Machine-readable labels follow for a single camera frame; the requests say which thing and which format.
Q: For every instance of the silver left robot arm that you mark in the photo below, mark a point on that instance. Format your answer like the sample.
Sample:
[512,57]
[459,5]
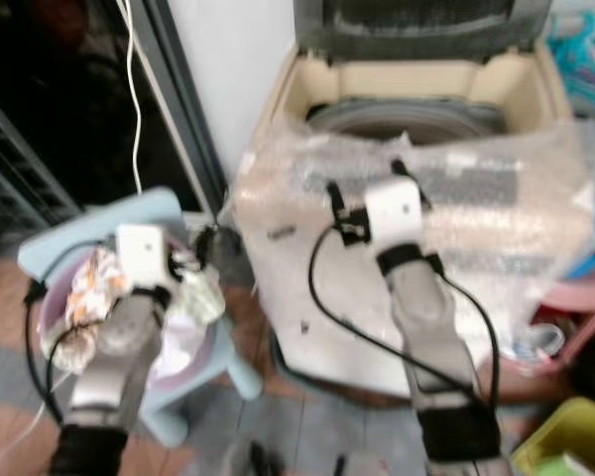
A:
[114,367]

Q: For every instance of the dark grey washer lid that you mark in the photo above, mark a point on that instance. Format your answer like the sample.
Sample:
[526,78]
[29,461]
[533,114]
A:
[416,22]

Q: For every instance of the orange floral white cloth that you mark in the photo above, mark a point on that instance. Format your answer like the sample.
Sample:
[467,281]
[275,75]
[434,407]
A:
[94,288]

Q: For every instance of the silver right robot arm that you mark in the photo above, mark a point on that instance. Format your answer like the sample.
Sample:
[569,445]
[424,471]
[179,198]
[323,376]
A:
[436,332]

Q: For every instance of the yellow-green plastic bin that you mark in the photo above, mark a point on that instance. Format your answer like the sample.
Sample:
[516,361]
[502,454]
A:
[570,436]

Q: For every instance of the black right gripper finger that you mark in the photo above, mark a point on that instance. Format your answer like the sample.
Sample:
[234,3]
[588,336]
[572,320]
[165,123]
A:
[403,171]
[335,198]

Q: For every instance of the pale green white cloth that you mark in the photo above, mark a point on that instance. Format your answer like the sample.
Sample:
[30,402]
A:
[200,297]

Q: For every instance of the beige top-load washing machine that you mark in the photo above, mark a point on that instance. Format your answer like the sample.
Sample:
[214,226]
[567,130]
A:
[347,347]

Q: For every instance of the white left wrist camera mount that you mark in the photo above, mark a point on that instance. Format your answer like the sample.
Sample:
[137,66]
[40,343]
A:
[141,253]

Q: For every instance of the clear bubble wrap sheet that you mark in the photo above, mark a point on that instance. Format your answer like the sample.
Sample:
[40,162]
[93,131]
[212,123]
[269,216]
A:
[516,213]

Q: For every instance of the lavender plastic wash basin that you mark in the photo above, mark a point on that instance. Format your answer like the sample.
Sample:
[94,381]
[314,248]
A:
[52,307]

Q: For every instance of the small white cup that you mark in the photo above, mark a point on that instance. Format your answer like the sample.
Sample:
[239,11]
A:
[547,339]

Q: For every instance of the teal patterned cloth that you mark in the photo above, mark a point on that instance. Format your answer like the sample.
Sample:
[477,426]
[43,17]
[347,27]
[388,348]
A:
[585,59]

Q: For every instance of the dark metal door frame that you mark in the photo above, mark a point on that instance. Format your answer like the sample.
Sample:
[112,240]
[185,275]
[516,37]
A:
[188,109]

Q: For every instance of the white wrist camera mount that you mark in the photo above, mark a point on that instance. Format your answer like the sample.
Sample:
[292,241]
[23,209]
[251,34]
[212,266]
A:
[141,253]
[395,208]

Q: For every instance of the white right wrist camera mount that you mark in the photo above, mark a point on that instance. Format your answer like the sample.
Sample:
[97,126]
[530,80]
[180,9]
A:
[395,208]

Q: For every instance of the light blue plastic stool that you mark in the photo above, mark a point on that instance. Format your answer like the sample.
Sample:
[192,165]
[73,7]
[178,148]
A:
[99,213]

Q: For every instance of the pink plastic stool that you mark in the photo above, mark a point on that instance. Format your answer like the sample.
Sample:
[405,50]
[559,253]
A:
[585,293]

